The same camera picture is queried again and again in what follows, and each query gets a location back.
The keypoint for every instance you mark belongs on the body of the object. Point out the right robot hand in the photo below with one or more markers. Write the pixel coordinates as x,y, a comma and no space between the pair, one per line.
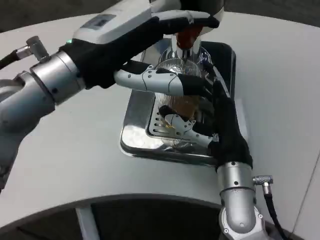
230,135

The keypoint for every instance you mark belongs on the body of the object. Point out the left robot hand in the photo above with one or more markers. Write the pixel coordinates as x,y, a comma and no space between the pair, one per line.
107,52

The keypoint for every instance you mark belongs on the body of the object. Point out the clear ribbed glass cup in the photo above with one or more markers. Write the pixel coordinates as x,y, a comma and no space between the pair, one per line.
185,105

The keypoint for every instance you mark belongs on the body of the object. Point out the red tap lever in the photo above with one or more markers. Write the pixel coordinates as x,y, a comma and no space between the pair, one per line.
187,37

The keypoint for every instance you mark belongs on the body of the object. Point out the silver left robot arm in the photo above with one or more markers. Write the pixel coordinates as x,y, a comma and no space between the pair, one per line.
30,100

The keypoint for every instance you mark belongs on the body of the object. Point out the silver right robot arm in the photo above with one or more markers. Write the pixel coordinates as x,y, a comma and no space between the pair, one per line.
237,197

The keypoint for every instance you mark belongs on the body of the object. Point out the slotted steel drip grid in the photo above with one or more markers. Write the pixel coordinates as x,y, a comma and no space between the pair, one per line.
156,122

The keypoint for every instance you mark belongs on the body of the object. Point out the steel drip tray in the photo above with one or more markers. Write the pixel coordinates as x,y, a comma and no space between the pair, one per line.
137,125

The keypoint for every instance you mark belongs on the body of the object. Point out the black drink dispenser chrome stand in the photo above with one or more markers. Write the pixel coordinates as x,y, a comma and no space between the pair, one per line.
200,3

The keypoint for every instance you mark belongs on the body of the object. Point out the white table leg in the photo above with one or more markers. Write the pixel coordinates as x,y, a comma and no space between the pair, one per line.
86,225

